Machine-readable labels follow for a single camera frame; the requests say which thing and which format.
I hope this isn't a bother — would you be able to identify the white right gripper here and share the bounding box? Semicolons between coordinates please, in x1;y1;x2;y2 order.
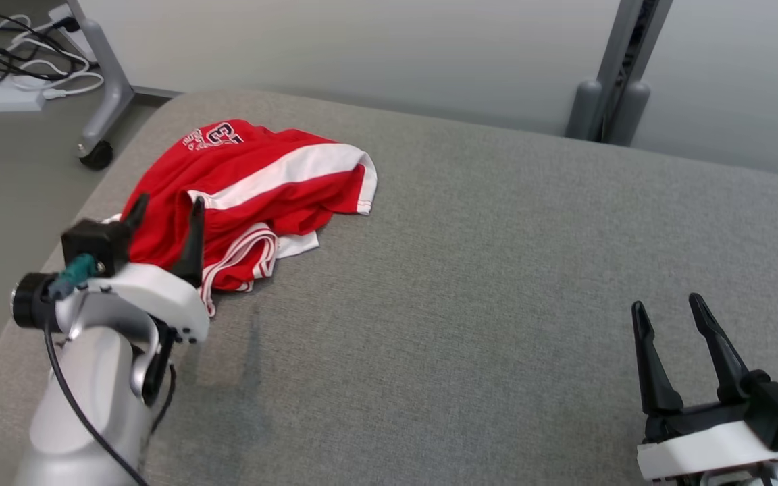
631;292;778;483

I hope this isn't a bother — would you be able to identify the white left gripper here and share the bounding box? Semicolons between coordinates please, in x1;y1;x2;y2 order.
82;193;211;345

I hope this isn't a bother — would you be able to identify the red jersey with white stripes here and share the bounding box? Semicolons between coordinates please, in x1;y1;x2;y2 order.
102;120;378;271

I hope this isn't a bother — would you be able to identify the grey wheeled stand leg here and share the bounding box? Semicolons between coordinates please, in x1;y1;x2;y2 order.
65;0;182;171

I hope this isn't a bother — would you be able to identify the white power strip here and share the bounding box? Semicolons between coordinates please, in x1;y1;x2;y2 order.
48;3;97;65

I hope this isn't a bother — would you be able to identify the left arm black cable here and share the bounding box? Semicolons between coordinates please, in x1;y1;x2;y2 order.
41;254;153;486

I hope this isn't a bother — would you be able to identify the grey partition post with cabling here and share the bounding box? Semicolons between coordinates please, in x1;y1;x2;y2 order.
565;0;675;146

